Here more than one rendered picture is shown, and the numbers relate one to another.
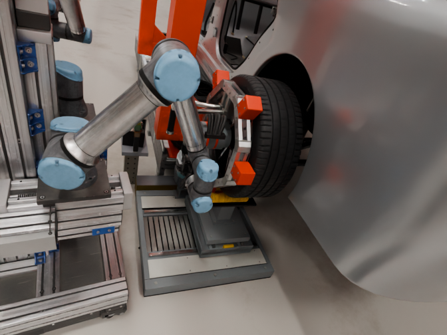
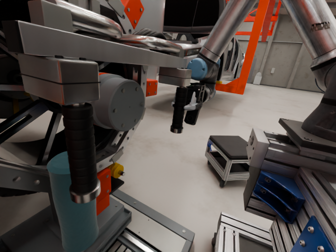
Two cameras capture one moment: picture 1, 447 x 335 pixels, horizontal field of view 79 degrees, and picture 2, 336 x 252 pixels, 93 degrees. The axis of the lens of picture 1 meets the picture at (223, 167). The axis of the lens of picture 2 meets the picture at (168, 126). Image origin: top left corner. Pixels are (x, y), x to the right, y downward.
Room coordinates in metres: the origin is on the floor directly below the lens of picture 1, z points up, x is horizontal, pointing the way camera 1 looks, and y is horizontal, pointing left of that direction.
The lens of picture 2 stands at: (1.36, 0.58, 0.96)
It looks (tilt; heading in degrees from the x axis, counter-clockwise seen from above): 21 degrees down; 234
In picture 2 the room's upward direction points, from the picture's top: 7 degrees clockwise
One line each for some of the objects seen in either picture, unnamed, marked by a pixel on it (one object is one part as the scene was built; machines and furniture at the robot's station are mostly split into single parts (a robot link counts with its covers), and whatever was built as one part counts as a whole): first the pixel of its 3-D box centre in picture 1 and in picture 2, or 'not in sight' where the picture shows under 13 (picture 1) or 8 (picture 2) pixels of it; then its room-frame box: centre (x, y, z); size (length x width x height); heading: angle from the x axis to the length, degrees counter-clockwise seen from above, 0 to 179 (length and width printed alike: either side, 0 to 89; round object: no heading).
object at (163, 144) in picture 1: (150, 94); not in sight; (2.82, 1.03, 0.28); 2.47 x 0.09 x 0.22; 28
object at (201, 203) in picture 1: (200, 197); (205, 92); (0.78, 0.05, 0.85); 0.11 x 0.08 x 0.09; 28
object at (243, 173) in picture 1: (242, 173); (145, 87); (1.03, -0.09, 0.85); 0.09 x 0.08 x 0.07; 28
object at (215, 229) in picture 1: (224, 205); (68, 203); (1.38, -0.09, 0.32); 0.40 x 0.30 x 0.28; 28
